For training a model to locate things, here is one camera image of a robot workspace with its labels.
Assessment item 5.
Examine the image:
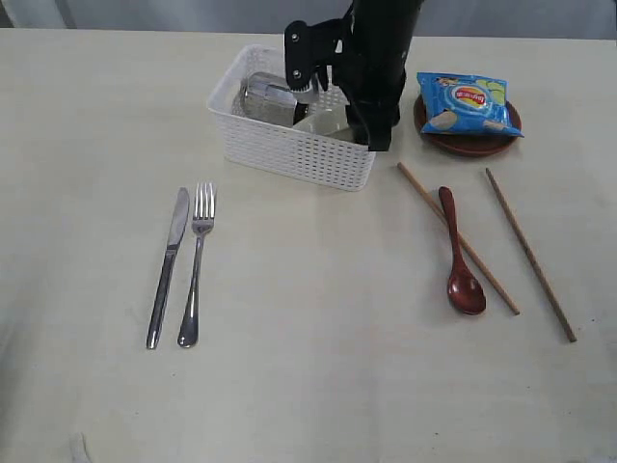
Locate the steel fork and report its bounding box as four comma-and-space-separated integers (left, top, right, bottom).
177, 181, 216, 348

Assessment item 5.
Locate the white plastic perforated basket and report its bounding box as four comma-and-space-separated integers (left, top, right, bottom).
207, 44, 375, 191

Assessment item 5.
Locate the wooden chopstick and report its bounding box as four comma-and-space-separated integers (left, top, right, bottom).
485, 168, 577, 343
397, 162, 521, 315

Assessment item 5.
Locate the grey ceramic bowl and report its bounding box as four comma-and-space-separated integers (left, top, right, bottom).
293, 105, 354, 143

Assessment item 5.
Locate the shiny steel cup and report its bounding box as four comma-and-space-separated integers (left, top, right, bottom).
238, 71, 309, 127

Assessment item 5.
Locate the brown wooden plate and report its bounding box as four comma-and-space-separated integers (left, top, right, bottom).
413, 95, 519, 158

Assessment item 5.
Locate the dark red wooden spoon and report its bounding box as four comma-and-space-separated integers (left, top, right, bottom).
438, 186, 486, 315

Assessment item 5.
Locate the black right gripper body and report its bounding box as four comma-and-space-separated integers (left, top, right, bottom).
340, 1, 422, 128

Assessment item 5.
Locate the steel table knife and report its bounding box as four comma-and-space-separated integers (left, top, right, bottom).
146, 187, 190, 350

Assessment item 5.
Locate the blue chips bag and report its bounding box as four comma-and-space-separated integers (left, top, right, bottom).
416, 72, 523, 137

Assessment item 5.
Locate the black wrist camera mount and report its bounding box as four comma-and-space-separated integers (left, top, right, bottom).
283, 18, 351, 105

